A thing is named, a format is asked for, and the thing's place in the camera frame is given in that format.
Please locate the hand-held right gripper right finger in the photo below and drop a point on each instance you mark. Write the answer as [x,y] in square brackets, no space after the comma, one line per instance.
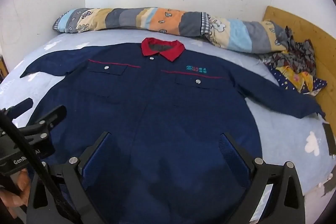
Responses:
[233,153]

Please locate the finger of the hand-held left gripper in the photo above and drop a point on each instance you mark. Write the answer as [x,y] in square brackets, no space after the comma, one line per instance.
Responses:
[22,105]
[53,113]

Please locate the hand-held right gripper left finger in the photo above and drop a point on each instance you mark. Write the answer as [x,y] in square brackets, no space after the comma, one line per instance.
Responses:
[97,155]

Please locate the navy work jacket red collar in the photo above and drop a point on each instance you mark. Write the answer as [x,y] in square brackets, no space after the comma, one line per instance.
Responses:
[157,108]

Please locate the person's left hand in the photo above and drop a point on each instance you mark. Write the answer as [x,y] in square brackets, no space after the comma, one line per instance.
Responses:
[22,187]

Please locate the light blue cloud bed sheet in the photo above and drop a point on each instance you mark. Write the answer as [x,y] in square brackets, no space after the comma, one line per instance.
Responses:
[283,129]

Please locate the yellow and blue starry cloth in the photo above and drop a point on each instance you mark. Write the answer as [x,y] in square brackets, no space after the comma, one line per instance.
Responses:
[294,79]

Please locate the dark patterned cloth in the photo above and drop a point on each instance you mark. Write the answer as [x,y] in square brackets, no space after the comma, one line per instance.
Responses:
[302,56]

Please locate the striped rolled quilt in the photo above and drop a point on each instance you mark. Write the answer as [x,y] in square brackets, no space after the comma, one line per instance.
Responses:
[162,19]

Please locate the wooden headboard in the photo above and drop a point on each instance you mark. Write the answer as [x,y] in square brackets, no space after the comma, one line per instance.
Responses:
[315,29]

